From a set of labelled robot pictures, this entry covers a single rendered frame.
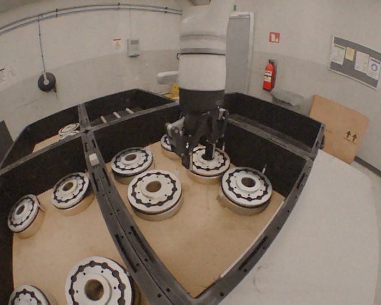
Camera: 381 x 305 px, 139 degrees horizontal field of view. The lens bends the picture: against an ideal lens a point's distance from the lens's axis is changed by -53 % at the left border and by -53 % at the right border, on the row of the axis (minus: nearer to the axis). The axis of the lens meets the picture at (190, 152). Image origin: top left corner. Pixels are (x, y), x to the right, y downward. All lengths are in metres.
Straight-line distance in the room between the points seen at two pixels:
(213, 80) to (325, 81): 2.80
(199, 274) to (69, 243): 0.23
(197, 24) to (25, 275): 0.49
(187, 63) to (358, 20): 3.12
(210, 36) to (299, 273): 0.51
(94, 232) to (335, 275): 0.58
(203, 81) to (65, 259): 0.36
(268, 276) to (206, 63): 0.43
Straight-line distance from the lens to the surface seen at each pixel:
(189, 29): 0.23
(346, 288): 0.55
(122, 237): 0.17
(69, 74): 3.52
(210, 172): 0.31
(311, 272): 0.48
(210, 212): 0.28
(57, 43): 3.59
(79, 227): 0.33
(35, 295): 0.31
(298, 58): 3.02
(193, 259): 0.25
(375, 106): 3.14
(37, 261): 0.37
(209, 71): 0.22
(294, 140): 0.62
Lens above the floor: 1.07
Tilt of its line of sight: 35 degrees down
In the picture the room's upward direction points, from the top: straight up
